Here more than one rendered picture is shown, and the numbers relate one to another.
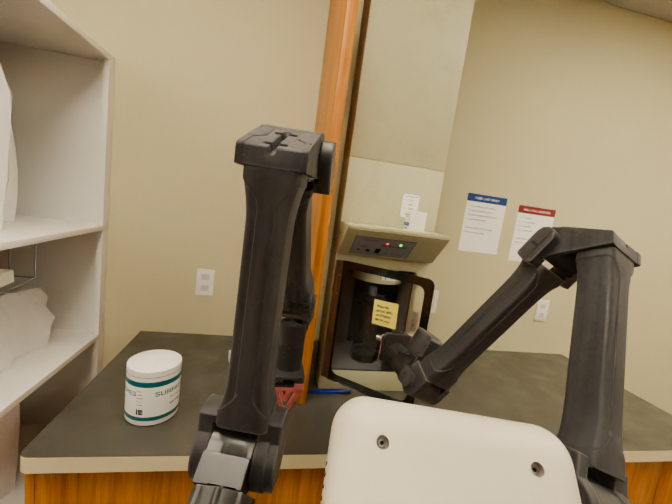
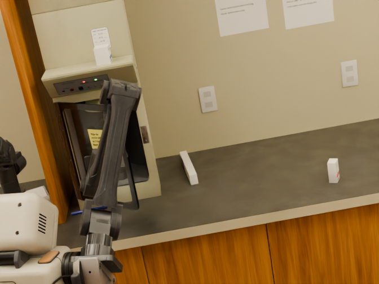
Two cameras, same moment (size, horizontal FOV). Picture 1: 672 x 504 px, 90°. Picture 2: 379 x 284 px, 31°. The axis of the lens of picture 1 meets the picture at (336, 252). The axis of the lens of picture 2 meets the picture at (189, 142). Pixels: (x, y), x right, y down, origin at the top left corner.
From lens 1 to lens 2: 158 cm
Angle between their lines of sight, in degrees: 17
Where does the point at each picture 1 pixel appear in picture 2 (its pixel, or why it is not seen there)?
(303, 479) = not seen: hidden behind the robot
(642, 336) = not seen: outside the picture
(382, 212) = (78, 52)
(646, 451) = (353, 198)
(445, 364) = (92, 172)
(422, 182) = (104, 14)
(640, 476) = (368, 220)
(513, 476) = (12, 208)
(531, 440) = (21, 196)
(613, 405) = (107, 176)
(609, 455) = (102, 198)
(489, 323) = (101, 142)
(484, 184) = not seen: outside the picture
